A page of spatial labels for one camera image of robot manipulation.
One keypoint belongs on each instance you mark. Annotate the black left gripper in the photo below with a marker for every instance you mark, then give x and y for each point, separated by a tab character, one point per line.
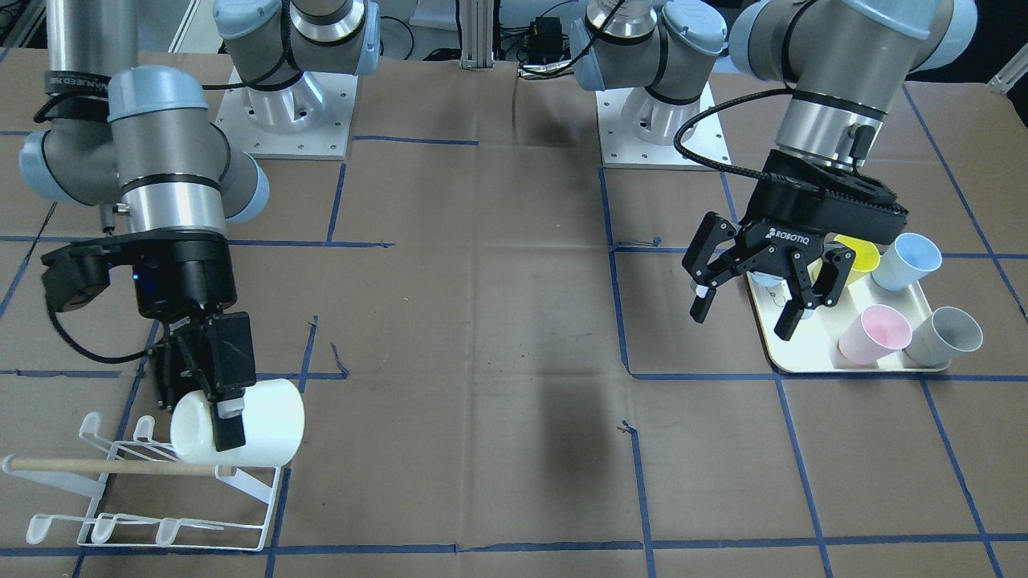
773	238

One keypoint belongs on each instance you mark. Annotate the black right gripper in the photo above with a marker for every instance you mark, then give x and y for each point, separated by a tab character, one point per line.
186	279

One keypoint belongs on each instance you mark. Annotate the white cup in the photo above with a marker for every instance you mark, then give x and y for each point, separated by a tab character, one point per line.
273	423

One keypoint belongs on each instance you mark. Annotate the light blue cup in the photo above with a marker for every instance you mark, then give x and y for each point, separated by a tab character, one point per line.
766	280
909	258

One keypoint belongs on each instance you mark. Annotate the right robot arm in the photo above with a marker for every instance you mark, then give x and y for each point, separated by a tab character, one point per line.
136	142

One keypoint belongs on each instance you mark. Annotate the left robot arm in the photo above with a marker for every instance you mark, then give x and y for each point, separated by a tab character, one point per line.
842	63

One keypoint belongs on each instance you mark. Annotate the yellow cup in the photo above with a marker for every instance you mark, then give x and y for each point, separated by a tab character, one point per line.
866	256

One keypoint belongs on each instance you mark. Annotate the pink cup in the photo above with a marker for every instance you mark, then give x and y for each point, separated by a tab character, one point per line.
879	331

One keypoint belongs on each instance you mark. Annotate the grey cup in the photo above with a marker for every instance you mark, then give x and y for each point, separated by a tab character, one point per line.
948	333

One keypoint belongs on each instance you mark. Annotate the cream bunny tray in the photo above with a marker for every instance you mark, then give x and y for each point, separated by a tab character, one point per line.
814	345

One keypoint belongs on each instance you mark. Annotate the white wire cup rack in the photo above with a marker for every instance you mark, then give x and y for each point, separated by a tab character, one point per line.
98	528

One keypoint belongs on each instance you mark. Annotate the aluminium frame post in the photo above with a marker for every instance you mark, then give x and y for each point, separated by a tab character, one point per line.
478	32

